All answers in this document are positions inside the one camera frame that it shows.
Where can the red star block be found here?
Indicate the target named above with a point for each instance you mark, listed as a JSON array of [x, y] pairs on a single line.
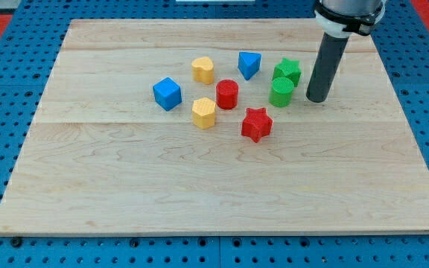
[[256, 124]]

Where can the green star block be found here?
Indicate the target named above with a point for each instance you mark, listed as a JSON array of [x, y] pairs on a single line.
[[289, 69]]

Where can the yellow hexagon block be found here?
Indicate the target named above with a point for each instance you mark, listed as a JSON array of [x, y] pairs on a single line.
[[203, 113]]

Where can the red cylinder block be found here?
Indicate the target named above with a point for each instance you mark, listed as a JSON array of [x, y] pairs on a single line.
[[227, 94]]

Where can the blue cube block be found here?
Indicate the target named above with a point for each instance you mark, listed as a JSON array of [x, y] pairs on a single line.
[[167, 93]]

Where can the yellow heart block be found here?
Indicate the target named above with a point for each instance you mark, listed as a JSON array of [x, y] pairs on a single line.
[[203, 70]]

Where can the wooden board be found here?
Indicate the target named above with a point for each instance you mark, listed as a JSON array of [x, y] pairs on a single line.
[[103, 159]]

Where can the green cylinder block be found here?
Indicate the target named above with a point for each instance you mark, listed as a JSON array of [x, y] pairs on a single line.
[[281, 92]]

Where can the blue triangle block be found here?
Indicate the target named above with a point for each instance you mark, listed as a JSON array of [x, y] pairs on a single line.
[[248, 64]]

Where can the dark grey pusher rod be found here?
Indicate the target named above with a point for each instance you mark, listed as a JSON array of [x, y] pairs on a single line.
[[325, 67]]

